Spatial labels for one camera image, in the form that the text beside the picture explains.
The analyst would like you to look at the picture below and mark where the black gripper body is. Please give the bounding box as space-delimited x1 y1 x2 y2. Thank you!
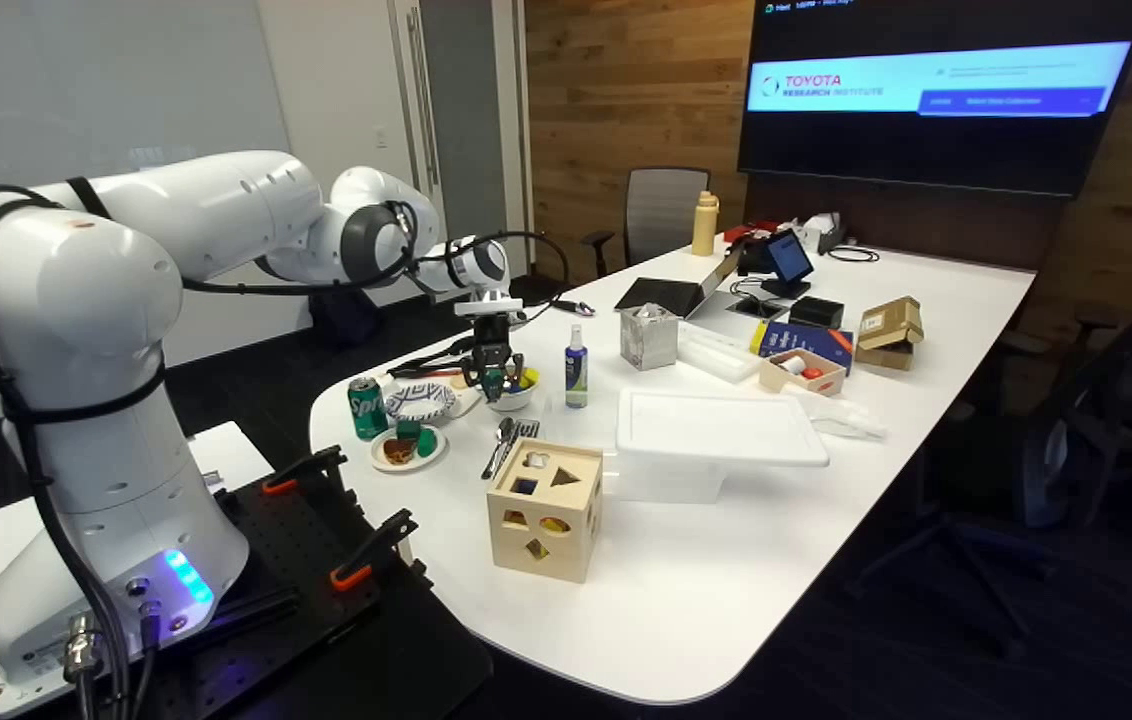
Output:
471 311 514 363

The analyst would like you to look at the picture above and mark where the white bowl with blocks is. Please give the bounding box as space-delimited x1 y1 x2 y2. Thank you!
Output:
493 373 540 415

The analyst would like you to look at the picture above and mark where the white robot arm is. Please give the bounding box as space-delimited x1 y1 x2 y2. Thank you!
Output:
0 147 521 718

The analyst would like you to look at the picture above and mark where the blue spray bottle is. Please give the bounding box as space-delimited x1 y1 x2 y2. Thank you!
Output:
565 326 588 407

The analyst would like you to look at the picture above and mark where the patterned paper plate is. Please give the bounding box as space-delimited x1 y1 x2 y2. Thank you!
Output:
387 381 455 424

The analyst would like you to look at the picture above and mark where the black marker pen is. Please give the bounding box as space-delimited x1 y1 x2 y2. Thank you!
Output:
550 296 598 316

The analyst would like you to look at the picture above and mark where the white plate with food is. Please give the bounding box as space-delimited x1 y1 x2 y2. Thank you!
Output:
369 424 447 477

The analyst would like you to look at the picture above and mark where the green soda can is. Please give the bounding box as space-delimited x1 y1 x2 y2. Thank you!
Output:
347 381 387 442

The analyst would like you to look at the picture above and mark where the wooden shape sorter cube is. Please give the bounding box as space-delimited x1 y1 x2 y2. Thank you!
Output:
483 442 605 584

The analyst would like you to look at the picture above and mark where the grey tissue box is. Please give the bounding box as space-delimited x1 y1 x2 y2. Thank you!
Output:
622 303 679 373

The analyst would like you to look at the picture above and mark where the clear plastic storage bin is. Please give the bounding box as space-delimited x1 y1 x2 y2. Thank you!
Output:
612 389 829 505

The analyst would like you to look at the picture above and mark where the black laptop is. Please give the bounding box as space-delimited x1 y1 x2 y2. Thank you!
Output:
622 276 709 319

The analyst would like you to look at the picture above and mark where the black clamp orange tip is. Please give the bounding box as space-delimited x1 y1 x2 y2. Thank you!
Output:
258 445 343 497
327 509 417 598

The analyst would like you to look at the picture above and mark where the grey office chair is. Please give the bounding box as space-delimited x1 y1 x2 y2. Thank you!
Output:
585 163 714 276

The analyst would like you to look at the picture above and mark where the yellow mustard bottle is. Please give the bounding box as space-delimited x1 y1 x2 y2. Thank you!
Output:
690 191 719 255

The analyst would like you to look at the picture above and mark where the blue book box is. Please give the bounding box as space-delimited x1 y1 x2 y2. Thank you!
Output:
756 326 854 370

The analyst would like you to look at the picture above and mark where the small wooden tray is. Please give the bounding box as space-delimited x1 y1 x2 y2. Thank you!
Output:
761 352 845 397

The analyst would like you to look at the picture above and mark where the wall mounted tv screen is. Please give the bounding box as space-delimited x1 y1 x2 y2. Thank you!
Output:
741 0 1132 198

